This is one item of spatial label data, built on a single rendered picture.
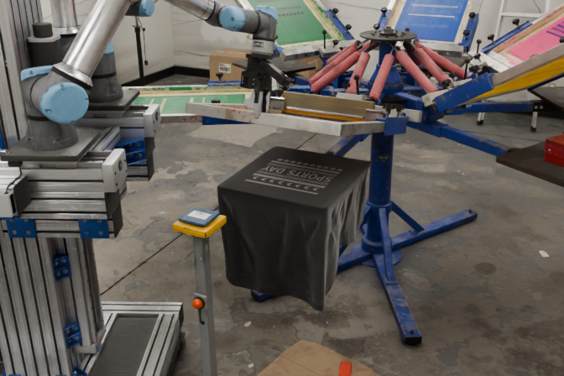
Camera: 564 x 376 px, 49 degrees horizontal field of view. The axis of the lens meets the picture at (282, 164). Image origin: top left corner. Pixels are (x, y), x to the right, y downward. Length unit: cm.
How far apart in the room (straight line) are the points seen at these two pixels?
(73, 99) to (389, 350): 193
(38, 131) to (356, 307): 197
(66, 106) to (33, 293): 90
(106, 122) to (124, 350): 98
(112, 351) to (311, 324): 99
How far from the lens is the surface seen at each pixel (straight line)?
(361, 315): 324
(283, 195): 222
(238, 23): 198
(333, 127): 194
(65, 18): 242
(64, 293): 245
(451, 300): 344
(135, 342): 280
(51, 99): 173
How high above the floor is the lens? 188
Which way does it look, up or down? 22 degrees down
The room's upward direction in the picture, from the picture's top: 1 degrees counter-clockwise
